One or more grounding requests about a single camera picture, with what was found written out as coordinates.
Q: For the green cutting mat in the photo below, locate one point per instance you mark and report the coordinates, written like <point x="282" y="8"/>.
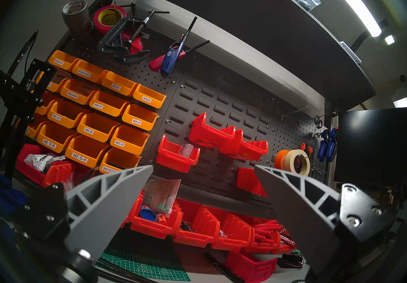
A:
<point x="149" y="261"/>

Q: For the red bin holding markers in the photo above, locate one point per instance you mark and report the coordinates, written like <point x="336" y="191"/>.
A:
<point x="284" y="249"/>

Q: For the blue hanging clamp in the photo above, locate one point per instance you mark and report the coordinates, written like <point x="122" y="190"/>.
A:
<point x="327" y="145"/>

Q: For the orange bin labelled M3-12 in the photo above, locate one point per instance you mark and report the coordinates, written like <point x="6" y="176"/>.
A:
<point x="57" y="116"/>

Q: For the black marker pen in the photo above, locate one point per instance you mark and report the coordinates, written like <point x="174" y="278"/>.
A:
<point x="222" y="268"/>

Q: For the orange bin labelled M2.5-6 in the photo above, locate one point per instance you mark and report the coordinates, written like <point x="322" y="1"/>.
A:
<point x="50" y="143"/>

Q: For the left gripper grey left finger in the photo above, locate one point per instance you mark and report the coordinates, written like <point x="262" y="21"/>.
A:
<point x="95" y="215"/>

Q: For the orange bin labelled M3X5X4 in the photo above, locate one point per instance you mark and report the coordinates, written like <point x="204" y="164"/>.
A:
<point x="60" y="61"/>

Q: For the blue plastic part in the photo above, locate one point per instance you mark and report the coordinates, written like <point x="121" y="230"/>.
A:
<point x="148" y="214"/>

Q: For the orange bin labelled M3X8 BAD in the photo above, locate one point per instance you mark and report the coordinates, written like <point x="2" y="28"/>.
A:
<point x="85" y="72"/>

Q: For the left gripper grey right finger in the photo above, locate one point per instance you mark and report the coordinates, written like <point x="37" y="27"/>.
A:
<point x="299" y="215"/>

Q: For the black battery holder module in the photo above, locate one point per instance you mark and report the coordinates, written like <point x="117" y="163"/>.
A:
<point x="289" y="261"/>

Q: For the white flat device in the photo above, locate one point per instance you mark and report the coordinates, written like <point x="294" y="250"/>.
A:
<point x="349" y="52"/>

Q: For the red tape roll yellow core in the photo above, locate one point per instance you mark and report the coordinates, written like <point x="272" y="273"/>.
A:
<point x="100" y="23"/>

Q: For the long black rod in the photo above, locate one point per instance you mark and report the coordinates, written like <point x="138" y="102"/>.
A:
<point x="124" y="272"/>

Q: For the black soldering iron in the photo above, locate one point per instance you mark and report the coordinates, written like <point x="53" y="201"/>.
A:
<point x="22" y="53"/>

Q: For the clear bag of screws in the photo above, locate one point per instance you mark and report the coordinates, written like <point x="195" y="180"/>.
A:
<point x="186" y="150"/>
<point x="68" y="185"/>

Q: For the black soldering stand frame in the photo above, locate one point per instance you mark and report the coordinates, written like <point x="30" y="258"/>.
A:
<point x="19" y="101"/>

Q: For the blue spring clamp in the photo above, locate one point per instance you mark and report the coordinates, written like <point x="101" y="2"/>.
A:
<point x="9" y="190"/>

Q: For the beige masking tape roll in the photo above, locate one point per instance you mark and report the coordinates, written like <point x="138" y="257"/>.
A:
<point x="291" y="161"/>

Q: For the orange bin labelled M4X4X6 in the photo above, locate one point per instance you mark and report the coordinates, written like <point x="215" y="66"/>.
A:
<point x="73" y="95"/>

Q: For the red black Marks-A-Lot marker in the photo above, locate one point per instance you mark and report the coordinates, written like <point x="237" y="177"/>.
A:
<point x="287" y="241"/>

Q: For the grey louvred back panel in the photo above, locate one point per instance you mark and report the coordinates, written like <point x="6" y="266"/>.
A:
<point x="222" y="104"/>

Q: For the black overhead shelf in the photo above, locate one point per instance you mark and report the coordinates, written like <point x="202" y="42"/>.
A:
<point x="254" y="15"/>

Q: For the orange bin labelled M4-0.7X6 HEX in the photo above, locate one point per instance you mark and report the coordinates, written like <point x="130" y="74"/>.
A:
<point x="109" y="168"/>

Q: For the orange bin labelled M4-6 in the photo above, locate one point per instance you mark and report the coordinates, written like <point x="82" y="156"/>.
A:
<point x="98" y="106"/>

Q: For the long metal peg hook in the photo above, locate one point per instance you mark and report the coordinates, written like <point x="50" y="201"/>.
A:
<point x="294" y="111"/>

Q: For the small hanging metal snips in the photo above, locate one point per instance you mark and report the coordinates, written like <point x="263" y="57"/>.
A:
<point x="318" y="123"/>

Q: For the orange bin labelled M3X6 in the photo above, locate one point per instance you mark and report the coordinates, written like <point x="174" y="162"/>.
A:
<point x="147" y="98"/>

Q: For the grey duct tape roll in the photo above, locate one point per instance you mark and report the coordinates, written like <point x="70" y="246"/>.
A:
<point x="76" y="18"/>

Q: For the orange bin labelled M3-8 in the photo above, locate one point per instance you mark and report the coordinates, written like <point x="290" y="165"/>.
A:
<point x="89" y="130"/>

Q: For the blue long-nose lighter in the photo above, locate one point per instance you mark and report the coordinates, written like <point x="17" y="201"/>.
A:
<point x="171" y="60"/>

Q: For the red bin holding red tools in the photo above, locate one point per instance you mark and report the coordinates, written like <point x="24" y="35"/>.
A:
<point x="264" y="244"/>

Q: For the small orange parts bin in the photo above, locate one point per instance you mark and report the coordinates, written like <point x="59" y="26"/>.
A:
<point x="54" y="83"/>
<point x="31" y="129"/>
<point x="44" y="107"/>

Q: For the orange bin labelled M3-4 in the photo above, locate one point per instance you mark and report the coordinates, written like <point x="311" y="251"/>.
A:
<point x="136" y="122"/>

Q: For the black monitor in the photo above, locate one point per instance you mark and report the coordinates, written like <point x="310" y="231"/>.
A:
<point x="372" y="145"/>

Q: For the orange bin labelled M3-6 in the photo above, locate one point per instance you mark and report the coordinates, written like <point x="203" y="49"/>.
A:
<point x="120" y="143"/>

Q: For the red bin holding clear bags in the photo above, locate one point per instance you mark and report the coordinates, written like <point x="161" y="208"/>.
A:
<point x="173" y="161"/>

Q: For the dark metal C-clamp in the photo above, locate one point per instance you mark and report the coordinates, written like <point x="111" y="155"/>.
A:
<point x="117" y="40"/>

